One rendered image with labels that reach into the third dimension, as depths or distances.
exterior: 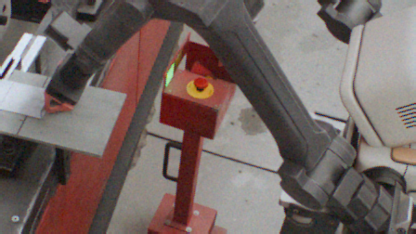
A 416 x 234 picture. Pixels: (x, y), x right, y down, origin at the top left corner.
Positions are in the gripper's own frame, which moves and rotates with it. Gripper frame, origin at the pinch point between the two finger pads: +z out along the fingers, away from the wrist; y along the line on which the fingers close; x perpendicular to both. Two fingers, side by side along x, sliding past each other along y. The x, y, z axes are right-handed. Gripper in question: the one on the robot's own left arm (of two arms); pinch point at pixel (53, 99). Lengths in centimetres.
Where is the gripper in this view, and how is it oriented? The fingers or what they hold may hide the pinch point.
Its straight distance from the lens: 136.4
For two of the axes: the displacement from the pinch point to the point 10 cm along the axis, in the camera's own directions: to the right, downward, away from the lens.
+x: 7.9, 5.3, 3.1
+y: -2.0, 7.0, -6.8
